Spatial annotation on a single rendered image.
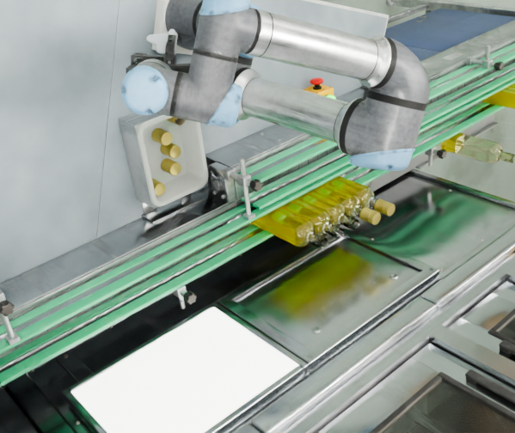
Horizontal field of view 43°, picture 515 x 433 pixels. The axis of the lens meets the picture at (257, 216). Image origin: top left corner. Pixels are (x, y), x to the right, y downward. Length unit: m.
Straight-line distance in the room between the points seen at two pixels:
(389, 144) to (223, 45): 0.38
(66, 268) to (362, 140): 0.75
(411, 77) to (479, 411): 0.68
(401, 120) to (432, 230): 0.76
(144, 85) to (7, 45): 0.49
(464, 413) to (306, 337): 0.38
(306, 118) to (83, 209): 0.61
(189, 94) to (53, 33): 0.52
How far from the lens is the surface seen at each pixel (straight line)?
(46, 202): 1.61
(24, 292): 1.57
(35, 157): 1.56
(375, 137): 1.27
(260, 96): 1.42
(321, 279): 1.73
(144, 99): 1.07
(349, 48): 1.20
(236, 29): 1.09
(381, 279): 1.72
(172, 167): 1.67
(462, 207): 2.11
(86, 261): 1.61
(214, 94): 1.09
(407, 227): 2.00
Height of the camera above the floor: 2.14
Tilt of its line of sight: 44 degrees down
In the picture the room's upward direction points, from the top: 116 degrees clockwise
